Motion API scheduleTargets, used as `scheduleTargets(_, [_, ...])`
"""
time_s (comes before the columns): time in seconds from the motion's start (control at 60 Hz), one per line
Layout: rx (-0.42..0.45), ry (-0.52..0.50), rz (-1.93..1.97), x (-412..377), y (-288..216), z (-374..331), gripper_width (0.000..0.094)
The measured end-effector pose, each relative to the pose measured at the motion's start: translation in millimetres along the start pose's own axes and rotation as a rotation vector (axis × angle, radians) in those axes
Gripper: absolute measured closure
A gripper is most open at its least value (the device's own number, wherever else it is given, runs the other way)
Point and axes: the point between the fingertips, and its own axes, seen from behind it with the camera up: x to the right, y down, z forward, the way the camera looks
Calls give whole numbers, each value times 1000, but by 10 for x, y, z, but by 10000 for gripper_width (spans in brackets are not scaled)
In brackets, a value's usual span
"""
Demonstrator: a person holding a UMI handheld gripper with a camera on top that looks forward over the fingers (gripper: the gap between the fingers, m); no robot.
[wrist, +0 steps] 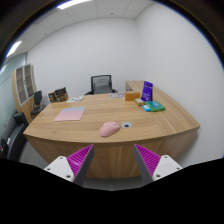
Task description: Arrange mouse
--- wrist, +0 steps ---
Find pink-blue gradient mouse pad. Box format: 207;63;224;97
53;106;87;122

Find small black swivel chair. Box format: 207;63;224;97
30;90;47;118

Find pink computer mouse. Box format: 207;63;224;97
99;121;121;138

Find green flat box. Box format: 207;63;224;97
145;100;166;112

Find ceiling lights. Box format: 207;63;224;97
0;0;93;75

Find black mesh office chair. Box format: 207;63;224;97
84;74;119;96

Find purple standing card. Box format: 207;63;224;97
140;80;154;102

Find wooden shelf unit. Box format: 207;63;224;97
11;63;43;116

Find green white printed leaflet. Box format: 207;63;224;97
66;96;85;103

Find orange-brown cardboard box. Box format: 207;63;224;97
124;90;141;102

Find black armchair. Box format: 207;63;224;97
0;111;30;161

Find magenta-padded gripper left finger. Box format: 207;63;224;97
43;143;96;187

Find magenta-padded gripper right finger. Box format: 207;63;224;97
133;143;184;185

